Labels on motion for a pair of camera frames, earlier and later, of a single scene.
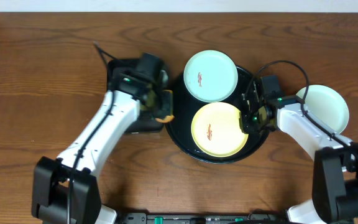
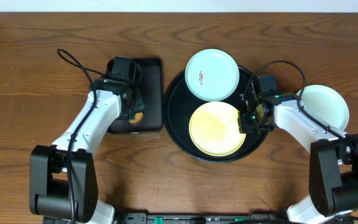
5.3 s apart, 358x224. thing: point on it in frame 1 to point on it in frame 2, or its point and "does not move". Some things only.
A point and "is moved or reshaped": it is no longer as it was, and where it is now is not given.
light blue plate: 327,104 does not move
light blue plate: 211,76 does not move
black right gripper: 246,127 does not move
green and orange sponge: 168,107 is moved or reshaped
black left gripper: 165,104 to 137,104
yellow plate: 216,129 does not move
